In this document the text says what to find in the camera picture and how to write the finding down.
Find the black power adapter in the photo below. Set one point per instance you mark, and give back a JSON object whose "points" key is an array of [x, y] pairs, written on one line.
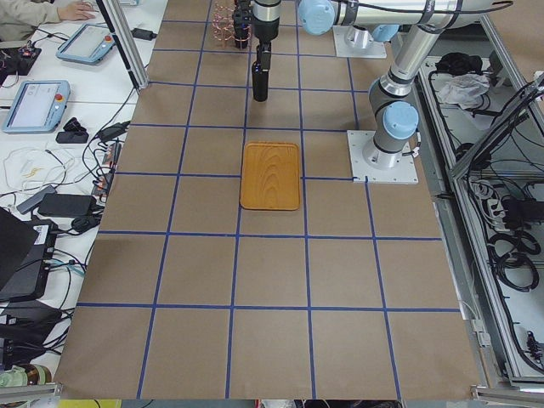
{"points": [[66, 205]]}

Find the blue teach pendant near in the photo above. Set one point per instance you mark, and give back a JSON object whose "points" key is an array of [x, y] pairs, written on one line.
{"points": [[38, 107]]}

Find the black laptop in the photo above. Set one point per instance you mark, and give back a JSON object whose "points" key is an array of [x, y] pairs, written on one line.
{"points": [[26, 247]]}

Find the black wine bottle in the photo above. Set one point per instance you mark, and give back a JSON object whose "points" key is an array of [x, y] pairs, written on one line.
{"points": [[260, 81], [242, 19]]}

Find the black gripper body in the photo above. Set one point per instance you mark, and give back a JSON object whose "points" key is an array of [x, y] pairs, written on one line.
{"points": [[265, 31]]}

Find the blue teach pendant far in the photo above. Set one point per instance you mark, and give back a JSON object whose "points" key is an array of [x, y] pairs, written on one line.
{"points": [[88, 45]]}

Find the person hand on desk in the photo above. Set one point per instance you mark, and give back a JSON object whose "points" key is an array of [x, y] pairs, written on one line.
{"points": [[76, 11]]}

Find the copper wire bottle basket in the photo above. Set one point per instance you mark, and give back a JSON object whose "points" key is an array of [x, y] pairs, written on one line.
{"points": [[222, 21]]}

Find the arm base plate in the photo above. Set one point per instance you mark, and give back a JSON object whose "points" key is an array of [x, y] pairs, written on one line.
{"points": [[353, 42], [371, 165]]}

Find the blue teach pendant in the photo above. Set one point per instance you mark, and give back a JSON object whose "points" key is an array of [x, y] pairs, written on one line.
{"points": [[38, 107], [88, 45]]}

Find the wooden tray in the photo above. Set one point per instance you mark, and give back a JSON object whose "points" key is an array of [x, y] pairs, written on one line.
{"points": [[270, 176]]}

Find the aluminium frame post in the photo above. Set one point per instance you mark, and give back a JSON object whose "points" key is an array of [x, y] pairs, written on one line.
{"points": [[115, 19]]}

